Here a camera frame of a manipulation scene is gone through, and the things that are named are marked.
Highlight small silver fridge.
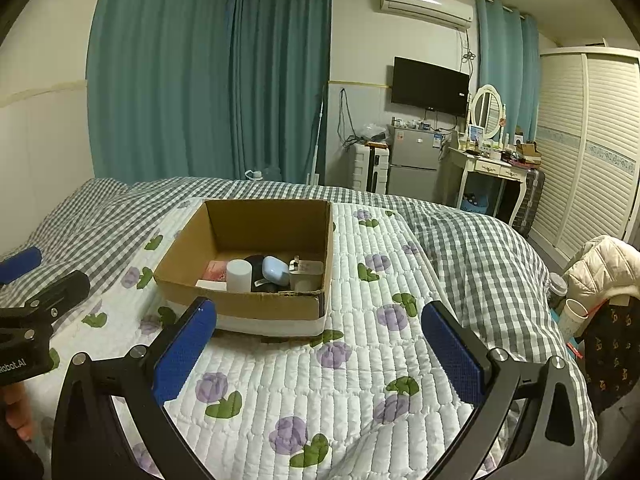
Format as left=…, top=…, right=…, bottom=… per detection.
left=387, top=125, right=446, bottom=201

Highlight dark suitcase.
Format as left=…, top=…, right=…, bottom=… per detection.
left=510, top=167, right=546, bottom=236

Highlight grey power adapter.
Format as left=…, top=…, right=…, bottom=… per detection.
left=289, top=256, right=325, bottom=292

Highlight white cylindrical bottle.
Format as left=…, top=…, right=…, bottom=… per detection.
left=226, top=258, right=252, bottom=292

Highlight white upright pole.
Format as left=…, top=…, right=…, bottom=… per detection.
left=306, top=85, right=326, bottom=183

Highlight black rectangular box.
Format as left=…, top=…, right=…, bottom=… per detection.
left=245, top=255, right=281, bottom=293

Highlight person's left hand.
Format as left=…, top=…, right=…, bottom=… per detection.
left=0, top=385, right=38, bottom=443

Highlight grey cup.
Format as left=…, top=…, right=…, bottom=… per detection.
left=547, top=272, right=568, bottom=311

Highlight cream puffer jacket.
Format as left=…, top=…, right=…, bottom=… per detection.
left=562, top=235, right=640, bottom=306

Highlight white louvered wardrobe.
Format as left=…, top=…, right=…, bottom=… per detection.
left=527, top=47, right=640, bottom=261

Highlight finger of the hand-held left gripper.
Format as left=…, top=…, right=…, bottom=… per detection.
left=0, top=246, right=43, bottom=285
left=0, top=270, right=92, bottom=333

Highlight brown cardboard box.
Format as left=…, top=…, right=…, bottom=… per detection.
left=152, top=199, right=334, bottom=338

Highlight floral quilted mat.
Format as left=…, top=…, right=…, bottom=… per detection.
left=25, top=197, right=506, bottom=480

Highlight blue basket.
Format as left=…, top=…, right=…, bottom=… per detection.
left=460, top=192, right=491, bottom=213

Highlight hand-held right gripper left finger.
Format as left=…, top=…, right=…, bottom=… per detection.
left=51, top=296, right=218, bottom=480

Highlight dark patterned garment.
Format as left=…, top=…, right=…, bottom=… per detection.
left=582, top=295, right=640, bottom=411

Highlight white cup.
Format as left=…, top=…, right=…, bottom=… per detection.
left=559, top=298, right=591, bottom=338

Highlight white dressing table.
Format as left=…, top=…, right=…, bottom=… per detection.
left=442, top=145, right=533, bottom=226

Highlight checked blanket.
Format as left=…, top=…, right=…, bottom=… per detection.
left=0, top=176, right=591, bottom=480

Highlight white air conditioner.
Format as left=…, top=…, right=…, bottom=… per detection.
left=378, top=0, right=474, bottom=29

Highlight black wall television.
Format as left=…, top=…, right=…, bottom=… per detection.
left=391, top=56, right=471, bottom=117

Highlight small rounded earbuds case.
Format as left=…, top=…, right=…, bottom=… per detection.
left=262, top=256, right=290, bottom=288

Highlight green curtain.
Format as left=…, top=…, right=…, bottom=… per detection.
left=230, top=0, right=333, bottom=186
left=475, top=0, right=541, bottom=141
left=86, top=0, right=236, bottom=186

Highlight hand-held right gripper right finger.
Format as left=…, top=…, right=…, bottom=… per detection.
left=421, top=301, right=586, bottom=480

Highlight white hard suitcase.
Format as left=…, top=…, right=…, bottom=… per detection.
left=350, top=142, right=391, bottom=193

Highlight oval white vanity mirror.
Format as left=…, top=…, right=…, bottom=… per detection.
left=470, top=85, right=505, bottom=141

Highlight clear plastic bag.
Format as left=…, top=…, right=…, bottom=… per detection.
left=361, top=122, right=393, bottom=143

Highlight person's left forearm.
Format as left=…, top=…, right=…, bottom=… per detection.
left=0, top=417, right=45, bottom=480

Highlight hanging black cables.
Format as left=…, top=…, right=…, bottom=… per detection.
left=337, top=87, right=366, bottom=148

